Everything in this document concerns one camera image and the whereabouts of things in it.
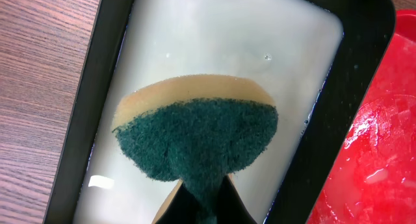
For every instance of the black tray with soapy water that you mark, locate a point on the black tray with soapy water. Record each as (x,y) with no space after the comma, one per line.
(316,58)

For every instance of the green yellow sponge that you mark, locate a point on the green yellow sponge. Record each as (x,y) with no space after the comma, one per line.
(198,129)

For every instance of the red plastic tray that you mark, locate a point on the red plastic tray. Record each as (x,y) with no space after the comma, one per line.
(373,178)

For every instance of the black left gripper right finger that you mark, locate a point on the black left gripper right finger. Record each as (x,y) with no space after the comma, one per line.
(229,208)

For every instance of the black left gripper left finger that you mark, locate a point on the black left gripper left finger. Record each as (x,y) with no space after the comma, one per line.
(181,207)

